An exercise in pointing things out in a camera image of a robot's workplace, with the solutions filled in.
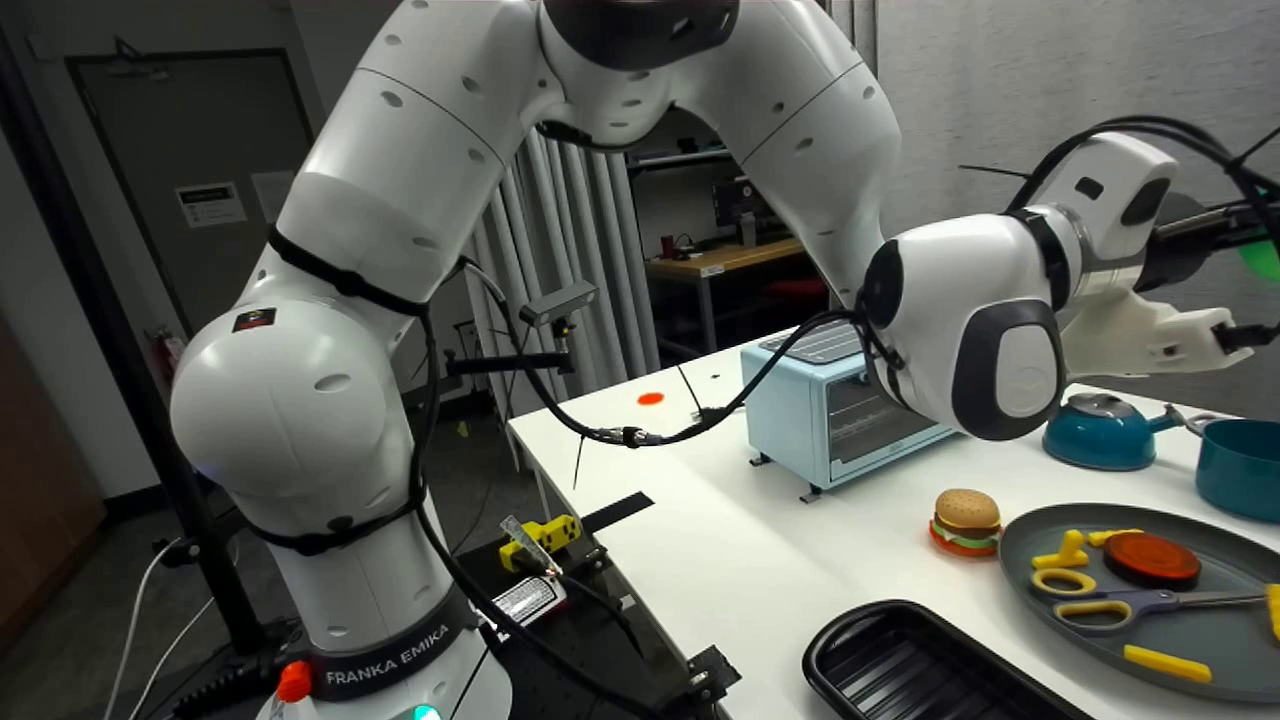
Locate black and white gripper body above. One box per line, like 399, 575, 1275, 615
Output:
1059, 199, 1275, 381

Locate yellow clamp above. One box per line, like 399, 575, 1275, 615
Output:
498, 511, 584, 573

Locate black plastic tray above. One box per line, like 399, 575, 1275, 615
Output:
798, 602, 1092, 720

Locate teal kettle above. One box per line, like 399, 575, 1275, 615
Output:
1038, 391, 1179, 472

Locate toy hamburger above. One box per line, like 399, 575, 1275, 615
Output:
926, 487, 1001, 558

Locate green plastic cup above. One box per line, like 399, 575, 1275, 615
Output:
1239, 239, 1280, 283

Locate light blue toaster oven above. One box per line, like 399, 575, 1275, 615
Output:
741, 320, 953, 497

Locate yellow handled scissors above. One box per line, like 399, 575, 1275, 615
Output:
1029, 568, 1280, 631

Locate grey round plate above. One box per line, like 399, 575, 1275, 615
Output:
1001, 504, 1280, 714

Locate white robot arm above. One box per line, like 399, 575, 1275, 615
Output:
169, 0, 1264, 720

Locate wooden background table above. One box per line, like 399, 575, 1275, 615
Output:
646, 239, 826, 358

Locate teal pot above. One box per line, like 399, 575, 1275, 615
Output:
1195, 422, 1280, 526

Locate red toy patty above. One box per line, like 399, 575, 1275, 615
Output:
1103, 533, 1201, 591

